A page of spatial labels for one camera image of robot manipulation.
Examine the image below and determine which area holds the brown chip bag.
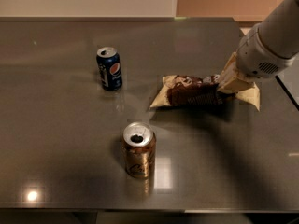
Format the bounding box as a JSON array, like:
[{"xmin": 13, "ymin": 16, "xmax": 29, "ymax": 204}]
[{"xmin": 150, "ymin": 75, "xmax": 260, "ymax": 110}]

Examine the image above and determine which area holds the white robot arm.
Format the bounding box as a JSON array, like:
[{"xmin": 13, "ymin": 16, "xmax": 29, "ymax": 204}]
[{"xmin": 218, "ymin": 0, "xmax": 299, "ymax": 93}]

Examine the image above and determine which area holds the orange soda can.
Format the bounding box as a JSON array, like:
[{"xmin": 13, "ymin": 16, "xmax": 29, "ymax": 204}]
[{"xmin": 122, "ymin": 122, "xmax": 156, "ymax": 179}]

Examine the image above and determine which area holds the blue Pepsi can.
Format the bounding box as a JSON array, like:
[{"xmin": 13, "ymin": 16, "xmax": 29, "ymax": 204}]
[{"xmin": 96, "ymin": 47, "xmax": 122, "ymax": 91}]

